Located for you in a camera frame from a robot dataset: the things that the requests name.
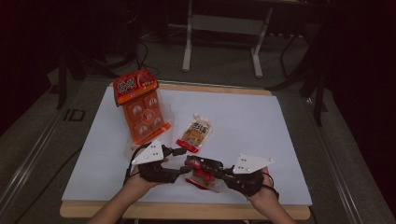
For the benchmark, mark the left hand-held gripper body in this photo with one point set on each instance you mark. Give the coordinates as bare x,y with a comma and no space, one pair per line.
154,169

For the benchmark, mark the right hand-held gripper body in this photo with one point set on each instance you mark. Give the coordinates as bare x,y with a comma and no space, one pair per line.
249,180

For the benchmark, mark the red clear snack packet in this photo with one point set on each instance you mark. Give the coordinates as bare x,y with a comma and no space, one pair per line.
205,183

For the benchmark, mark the pale spouted pouch red base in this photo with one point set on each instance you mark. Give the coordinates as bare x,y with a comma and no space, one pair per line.
196,133

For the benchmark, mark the clear plastic container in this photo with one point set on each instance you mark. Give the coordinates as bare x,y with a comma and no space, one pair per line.
169,115

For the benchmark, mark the long orange snack packet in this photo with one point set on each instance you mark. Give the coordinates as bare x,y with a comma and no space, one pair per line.
140,105

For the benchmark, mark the person's left hand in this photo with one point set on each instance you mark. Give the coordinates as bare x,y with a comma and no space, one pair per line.
138,186

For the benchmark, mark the person's right hand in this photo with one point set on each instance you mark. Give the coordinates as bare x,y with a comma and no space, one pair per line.
264,197

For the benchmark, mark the light wooden table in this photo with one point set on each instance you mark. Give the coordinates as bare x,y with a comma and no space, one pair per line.
186,211

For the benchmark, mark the white table mat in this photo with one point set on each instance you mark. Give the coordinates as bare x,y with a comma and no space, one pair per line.
243,124

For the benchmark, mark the black tripod stand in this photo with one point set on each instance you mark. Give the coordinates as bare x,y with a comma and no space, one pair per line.
319,102

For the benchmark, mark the white-framed desk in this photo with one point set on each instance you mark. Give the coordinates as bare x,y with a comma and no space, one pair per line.
227,25

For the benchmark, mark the black power strip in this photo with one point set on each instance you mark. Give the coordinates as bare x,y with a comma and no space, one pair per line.
286,34

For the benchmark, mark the metal floor rail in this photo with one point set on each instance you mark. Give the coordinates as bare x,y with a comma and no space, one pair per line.
31,158
339,171

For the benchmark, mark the black floor socket frame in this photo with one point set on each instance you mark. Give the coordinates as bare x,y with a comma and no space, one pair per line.
67,115

